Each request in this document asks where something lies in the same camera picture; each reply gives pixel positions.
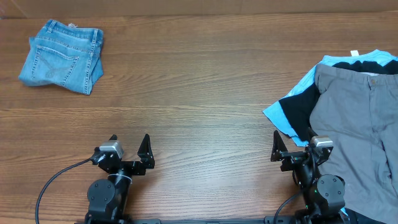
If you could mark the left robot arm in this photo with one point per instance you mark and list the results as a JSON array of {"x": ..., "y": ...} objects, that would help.
[{"x": 108, "y": 197}]

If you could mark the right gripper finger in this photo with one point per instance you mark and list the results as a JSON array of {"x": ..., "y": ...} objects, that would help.
[
  {"x": 311, "y": 133},
  {"x": 279, "y": 150}
]

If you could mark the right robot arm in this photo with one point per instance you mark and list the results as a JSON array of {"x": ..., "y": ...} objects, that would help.
[{"x": 323, "y": 194}]

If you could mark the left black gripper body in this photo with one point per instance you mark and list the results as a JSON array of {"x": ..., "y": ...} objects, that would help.
[{"x": 130, "y": 168}]

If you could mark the light blue t-shirt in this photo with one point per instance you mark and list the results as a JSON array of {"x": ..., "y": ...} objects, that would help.
[{"x": 275, "y": 113}]

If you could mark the grey cotton shorts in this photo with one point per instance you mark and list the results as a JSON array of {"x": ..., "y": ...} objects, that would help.
[{"x": 358, "y": 111}]

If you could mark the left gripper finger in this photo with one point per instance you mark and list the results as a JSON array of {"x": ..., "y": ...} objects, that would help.
[
  {"x": 113, "y": 137},
  {"x": 145, "y": 153}
]

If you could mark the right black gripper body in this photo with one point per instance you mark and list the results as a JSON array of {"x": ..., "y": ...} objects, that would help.
[{"x": 303, "y": 172}]

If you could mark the black t-shirt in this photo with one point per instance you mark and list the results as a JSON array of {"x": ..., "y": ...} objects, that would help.
[{"x": 298, "y": 108}]

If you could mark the folded blue denim jeans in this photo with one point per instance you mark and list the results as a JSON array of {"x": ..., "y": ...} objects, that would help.
[{"x": 64, "y": 55}]

